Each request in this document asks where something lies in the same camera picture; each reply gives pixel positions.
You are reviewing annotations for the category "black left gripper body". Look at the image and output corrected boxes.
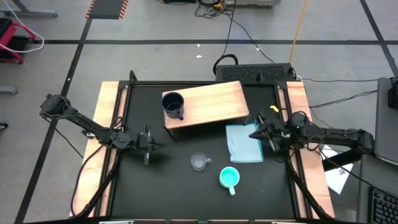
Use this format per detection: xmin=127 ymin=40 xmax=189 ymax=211
xmin=134 ymin=124 xmax=157 ymax=166

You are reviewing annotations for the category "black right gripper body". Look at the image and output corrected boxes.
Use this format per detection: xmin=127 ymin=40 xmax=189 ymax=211
xmin=257 ymin=105 xmax=292 ymax=152

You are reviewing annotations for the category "dark blue enamel mug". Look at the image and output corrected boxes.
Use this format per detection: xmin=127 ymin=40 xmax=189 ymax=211
xmin=161 ymin=91 xmax=185 ymax=121

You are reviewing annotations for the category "clear plastic cup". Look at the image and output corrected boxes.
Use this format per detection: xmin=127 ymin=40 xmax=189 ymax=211
xmin=190 ymin=151 xmax=212 ymax=172

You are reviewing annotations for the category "teal plastic mug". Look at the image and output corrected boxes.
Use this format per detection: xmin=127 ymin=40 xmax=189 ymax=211
xmin=219 ymin=166 xmax=241 ymax=197

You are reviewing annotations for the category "wooden shelf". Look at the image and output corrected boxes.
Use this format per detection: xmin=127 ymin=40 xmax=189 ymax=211
xmin=161 ymin=80 xmax=251 ymax=141

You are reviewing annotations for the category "light blue cloth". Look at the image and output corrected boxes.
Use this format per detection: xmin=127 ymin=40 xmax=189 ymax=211
xmin=225 ymin=121 xmax=265 ymax=164

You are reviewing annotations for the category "wooden side board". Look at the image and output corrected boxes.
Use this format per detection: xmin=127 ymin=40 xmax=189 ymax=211
xmin=285 ymin=81 xmax=336 ymax=219
xmin=70 ymin=81 xmax=129 ymax=218

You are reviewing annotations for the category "black perforated computer case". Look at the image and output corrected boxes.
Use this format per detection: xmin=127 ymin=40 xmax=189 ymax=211
xmin=215 ymin=63 xmax=297 ymax=83

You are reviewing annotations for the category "black desk beam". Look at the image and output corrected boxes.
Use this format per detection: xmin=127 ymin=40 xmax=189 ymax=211
xmin=322 ymin=146 xmax=364 ymax=172

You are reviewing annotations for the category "white paper sheet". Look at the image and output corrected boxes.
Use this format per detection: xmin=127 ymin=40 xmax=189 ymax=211
xmin=320 ymin=144 xmax=354 ymax=195

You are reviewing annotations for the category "grey desk top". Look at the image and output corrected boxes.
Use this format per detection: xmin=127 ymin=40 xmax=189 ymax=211
xmin=356 ymin=154 xmax=398 ymax=224
xmin=374 ymin=77 xmax=398 ymax=164

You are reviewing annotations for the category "black device on desk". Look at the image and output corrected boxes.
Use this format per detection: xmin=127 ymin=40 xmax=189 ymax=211
xmin=387 ymin=77 xmax=398 ymax=110

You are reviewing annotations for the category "grey equipment box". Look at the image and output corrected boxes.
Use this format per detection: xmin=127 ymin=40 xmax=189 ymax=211
xmin=225 ymin=0 xmax=282 ymax=7

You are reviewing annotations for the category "black keyboard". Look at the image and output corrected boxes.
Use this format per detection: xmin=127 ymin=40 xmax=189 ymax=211
xmin=368 ymin=185 xmax=398 ymax=224

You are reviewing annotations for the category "black hazard-striped mat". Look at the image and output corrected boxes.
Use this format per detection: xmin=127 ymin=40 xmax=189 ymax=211
xmin=85 ymin=0 xmax=129 ymax=20

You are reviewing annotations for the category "grey metal table leg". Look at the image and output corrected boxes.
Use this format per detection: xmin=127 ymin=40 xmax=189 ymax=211
xmin=0 ymin=0 xmax=59 ymax=18

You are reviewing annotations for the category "red cart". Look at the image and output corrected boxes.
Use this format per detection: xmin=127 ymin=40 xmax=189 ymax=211
xmin=0 ymin=17 xmax=40 ymax=65

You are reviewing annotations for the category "black metal table frame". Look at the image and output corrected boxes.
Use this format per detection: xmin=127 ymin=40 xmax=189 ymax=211
xmin=74 ymin=70 xmax=335 ymax=224

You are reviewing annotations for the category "yellow cable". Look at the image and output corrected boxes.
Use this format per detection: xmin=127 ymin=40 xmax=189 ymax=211
xmin=289 ymin=0 xmax=310 ymax=65

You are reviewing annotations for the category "black looped power cable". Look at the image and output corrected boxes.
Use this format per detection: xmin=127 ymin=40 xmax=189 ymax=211
xmin=213 ymin=0 xmax=239 ymax=75

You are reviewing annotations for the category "black floor cable bundle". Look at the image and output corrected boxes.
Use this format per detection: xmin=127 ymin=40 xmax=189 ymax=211
xmin=195 ymin=0 xmax=236 ymax=19

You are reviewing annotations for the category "white cable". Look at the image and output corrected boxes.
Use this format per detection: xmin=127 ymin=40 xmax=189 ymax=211
xmin=0 ymin=0 xmax=45 ymax=54

